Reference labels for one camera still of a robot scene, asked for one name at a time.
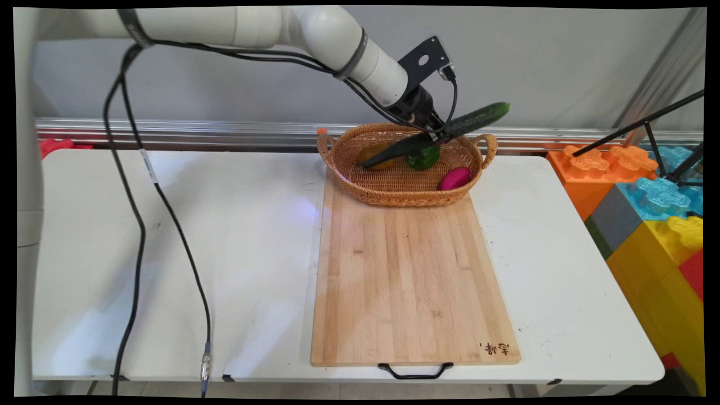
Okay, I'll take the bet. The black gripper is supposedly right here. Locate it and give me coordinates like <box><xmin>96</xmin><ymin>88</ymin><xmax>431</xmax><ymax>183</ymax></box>
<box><xmin>388</xmin><ymin>83</ymin><xmax>454</xmax><ymax>142</ymax></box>

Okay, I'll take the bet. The long green cucumber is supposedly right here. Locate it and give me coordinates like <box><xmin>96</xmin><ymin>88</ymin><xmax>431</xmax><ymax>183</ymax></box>
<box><xmin>359</xmin><ymin>102</ymin><xmax>511</xmax><ymax>169</ymax></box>

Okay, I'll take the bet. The green bell pepper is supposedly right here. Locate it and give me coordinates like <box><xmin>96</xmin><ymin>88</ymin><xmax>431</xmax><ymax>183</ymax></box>
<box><xmin>405</xmin><ymin>145</ymin><xmax>442</xmax><ymax>172</ymax></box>

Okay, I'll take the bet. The magenta oval fruit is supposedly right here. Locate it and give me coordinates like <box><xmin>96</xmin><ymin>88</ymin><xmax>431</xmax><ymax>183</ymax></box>
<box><xmin>438</xmin><ymin>166</ymin><xmax>472</xmax><ymax>192</ymax></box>

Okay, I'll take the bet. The yellow orange mango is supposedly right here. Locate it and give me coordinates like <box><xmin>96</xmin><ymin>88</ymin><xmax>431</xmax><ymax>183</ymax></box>
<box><xmin>358</xmin><ymin>145</ymin><xmax>398</xmax><ymax>171</ymax></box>

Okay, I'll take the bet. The woven wicker basket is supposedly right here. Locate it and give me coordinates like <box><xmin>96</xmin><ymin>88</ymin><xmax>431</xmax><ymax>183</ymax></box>
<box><xmin>316</xmin><ymin>123</ymin><xmax>499</xmax><ymax>208</ymax></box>

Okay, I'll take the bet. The bamboo cutting board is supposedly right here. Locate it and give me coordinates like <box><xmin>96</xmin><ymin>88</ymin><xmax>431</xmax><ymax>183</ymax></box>
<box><xmin>310</xmin><ymin>168</ymin><xmax>521</xmax><ymax>367</ymax></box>

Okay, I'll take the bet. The orange toy block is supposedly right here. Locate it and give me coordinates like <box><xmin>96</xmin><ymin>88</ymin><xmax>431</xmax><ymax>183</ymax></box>
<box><xmin>546</xmin><ymin>145</ymin><xmax>659</xmax><ymax>222</ymax></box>

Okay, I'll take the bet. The grey toy block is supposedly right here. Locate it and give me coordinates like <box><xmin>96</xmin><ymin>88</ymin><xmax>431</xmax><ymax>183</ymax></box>
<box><xmin>583</xmin><ymin>183</ymin><xmax>645</xmax><ymax>260</ymax></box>

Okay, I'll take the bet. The black tripod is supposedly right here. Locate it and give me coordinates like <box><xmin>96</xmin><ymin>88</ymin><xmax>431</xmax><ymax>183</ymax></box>
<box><xmin>572</xmin><ymin>89</ymin><xmax>705</xmax><ymax>187</ymax></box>

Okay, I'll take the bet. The blue toy block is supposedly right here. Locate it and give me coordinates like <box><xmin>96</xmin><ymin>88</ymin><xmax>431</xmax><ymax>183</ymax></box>
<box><xmin>616</xmin><ymin>146</ymin><xmax>705</xmax><ymax>222</ymax></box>

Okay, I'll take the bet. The yellow toy block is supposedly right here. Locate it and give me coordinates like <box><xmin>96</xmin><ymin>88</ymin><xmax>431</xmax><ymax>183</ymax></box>
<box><xmin>605</xmin><ymin>216</ymin><xmax>707</xmax><ymax>395</ymax></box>

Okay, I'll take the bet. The red toy block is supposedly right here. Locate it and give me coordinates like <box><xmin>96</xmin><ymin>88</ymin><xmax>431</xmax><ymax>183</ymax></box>
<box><xmin>677</xmin><ymin>247</ymin><xmax>705</xmax><ymax>303</ymax></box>

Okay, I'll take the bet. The red plastic object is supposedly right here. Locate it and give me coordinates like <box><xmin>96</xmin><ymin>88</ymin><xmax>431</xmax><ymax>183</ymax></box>
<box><xmin>38</xmin><ymin>137</ymin><xmax>94</xmax><ymax>164</ymax></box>

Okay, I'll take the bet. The black camera usb cable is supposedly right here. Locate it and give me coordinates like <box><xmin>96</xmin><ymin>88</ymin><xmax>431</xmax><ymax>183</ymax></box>
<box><xmin>439</xmin><ymin>66</ymin><xmax>458</xmax><ymax>131</ymax></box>

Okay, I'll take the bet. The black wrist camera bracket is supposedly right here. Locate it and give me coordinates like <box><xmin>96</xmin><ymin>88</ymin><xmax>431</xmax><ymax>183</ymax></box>
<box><xmin>397</xmin><ymin>35</ymin><xmax>456</xmax><ymax>86</ymax></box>

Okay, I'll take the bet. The grey cable strap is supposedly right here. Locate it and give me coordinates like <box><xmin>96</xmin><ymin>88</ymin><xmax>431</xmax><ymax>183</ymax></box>
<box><xmin>333</xmin><ymin>28</ymin><xmax>368</xmax><ymax>82</ymax></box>
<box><xmin>117</xmin><ymin>8</ymin><xmax>155</xmax><ymax>49</ymax></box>

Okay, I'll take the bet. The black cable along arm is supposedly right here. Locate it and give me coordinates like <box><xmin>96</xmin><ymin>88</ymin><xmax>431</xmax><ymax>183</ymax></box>
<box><xmin>151</xmin><ymin>39</ymin><xmax>428</xmax><ymax>133</ymax></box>

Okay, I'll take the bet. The diagonal aluminium frame bar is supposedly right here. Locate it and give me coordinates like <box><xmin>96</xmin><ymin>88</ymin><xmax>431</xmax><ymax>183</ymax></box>
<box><xmin>612</xmin><ymin>8</ymin><xmax>707</xmax><ymax>148</ymax></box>

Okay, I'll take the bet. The black cutting board handle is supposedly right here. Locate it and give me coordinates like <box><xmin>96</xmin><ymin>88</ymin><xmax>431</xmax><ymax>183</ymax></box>
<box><xmin>377</xmin><ymin>362</ymin><xmax>455</xmax><ymax>380</ymax></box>

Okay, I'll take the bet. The horizontal aluminium rail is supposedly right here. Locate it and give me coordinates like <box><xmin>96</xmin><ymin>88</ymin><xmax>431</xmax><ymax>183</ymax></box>
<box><xmin>35</xmin><ymin>116</ymin><xmax>704</xmax><ymax>154</ymax></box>

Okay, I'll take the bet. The thin black cable with connector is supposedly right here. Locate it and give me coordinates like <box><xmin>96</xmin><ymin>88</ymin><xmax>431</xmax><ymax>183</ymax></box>
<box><xmin>119</xmin><ymin>45</ymin><xmax>213</xmax><ymax>397</ymax></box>

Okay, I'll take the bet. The thick black cable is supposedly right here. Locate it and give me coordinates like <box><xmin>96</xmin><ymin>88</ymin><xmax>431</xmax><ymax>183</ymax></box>
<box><xmin>103</xmin><ymin>44</ymin><xmax>147</xmax><ymax>397</ymax></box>

